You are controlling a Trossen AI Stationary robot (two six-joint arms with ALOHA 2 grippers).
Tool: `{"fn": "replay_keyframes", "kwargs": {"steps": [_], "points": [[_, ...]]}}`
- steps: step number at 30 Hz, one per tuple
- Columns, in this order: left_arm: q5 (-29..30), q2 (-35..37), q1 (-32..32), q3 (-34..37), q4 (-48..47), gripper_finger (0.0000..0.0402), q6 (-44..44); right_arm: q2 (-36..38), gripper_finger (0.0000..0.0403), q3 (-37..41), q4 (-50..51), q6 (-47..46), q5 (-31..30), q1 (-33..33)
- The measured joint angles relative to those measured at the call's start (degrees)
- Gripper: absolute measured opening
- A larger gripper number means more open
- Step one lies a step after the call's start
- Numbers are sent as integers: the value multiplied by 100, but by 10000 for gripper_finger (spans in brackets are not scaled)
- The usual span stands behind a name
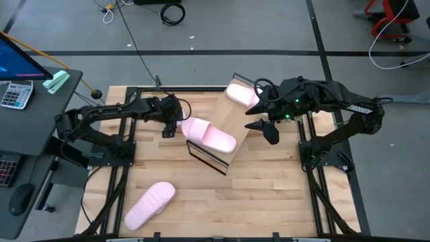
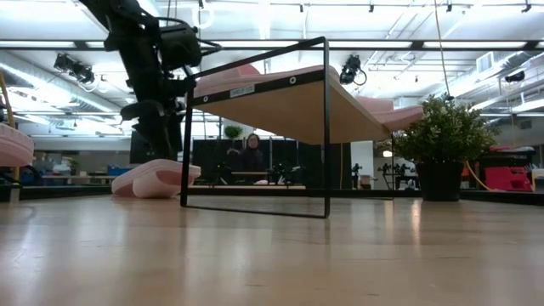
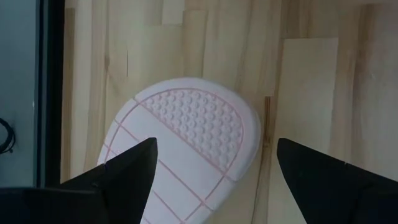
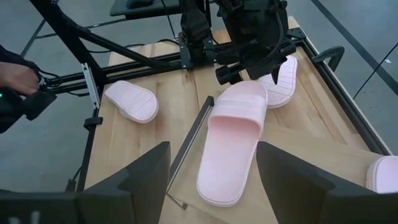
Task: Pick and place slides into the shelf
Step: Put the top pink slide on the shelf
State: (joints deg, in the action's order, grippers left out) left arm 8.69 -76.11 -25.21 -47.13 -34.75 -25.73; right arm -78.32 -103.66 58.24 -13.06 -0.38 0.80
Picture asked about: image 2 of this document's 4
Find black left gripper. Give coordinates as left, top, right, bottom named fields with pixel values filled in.
left=104, top=33, right=199, bottom=162

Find pink rubber slide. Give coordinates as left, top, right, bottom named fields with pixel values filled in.
left=355, top=95, right=425, bottom=133
left=0, top=122, right=36, bottom=167
left=110, top=158, right=202, bottom=200
left=192, top=63, right=342, bottom=99

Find wooden shelf with black frame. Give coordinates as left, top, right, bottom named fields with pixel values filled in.
left=179, top=36, right=394, bottom=220

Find person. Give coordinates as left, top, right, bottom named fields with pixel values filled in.
left=227, top=132, right=268, bottom=184

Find black partition panels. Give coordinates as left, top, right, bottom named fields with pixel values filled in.
left=193, top=139, right=354, bottom=191

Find green potted plant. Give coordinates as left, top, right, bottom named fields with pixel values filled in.
left=393, top=92, right=499, bottom=203

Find red and black cart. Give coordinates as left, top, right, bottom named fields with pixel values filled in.
left=479, top=145, right=537, bottom=193

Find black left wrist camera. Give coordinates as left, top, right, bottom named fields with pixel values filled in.
left=157, top=19, right=222, bottom=72

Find black ceiling camera rig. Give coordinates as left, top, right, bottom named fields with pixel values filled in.
left=53, top=52, right=97, bottom=85

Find white hanging cable loop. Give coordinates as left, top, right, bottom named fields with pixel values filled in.
left=193, top=6, right=216, bottom=31

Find yellow hanging cable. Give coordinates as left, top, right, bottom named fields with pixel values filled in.
left=432, top=0, right=452, bottom=102

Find white wall vent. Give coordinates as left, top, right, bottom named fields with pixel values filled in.
left=475, top=51, right=496, bottom=75

